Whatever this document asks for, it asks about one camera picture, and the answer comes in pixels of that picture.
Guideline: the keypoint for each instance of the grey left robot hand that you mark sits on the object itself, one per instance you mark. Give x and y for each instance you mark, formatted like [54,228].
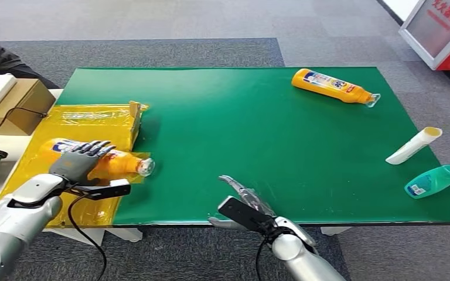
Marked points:
[75,163]

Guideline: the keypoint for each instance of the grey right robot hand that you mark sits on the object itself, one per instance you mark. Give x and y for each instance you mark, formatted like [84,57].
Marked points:
[248,197]

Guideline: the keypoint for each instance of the orange bottle with clear cap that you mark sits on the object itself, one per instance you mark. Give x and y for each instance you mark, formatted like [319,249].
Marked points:
[126,165]
[328,86]

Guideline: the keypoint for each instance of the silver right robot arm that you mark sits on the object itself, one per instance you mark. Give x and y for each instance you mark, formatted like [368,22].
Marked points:
[302,256]

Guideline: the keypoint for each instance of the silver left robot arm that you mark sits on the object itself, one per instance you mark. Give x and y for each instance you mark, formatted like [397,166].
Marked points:
[19,217]

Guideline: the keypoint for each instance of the white tube bottle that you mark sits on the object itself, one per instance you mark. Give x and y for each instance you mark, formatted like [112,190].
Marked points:
[413,146]

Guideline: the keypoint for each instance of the teal plastic bottle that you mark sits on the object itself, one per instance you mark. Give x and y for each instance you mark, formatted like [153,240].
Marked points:
[430,182]

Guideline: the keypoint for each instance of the yellow film-wrapped flat box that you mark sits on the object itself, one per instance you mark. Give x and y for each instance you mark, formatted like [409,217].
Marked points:
[93,120]

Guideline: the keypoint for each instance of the brown cardboard box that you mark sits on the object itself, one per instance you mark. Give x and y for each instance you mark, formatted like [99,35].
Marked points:
[25,108]

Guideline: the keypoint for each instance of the green table mat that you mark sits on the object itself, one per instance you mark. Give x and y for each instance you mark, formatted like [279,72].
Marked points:
[248,116]

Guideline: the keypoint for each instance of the person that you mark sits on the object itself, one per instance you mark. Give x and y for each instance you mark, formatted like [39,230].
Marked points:
[7,62]

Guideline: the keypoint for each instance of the red and white sign cabinet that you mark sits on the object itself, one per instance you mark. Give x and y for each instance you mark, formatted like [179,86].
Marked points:
[440,33]

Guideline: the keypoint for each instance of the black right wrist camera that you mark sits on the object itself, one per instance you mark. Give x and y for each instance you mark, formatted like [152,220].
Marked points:
[242,213]

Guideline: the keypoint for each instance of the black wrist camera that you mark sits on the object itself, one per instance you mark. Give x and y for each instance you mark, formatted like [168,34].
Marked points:
[242,213]
[110,190]

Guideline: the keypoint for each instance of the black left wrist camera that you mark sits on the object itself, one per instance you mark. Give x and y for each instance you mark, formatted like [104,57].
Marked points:
[110,190]

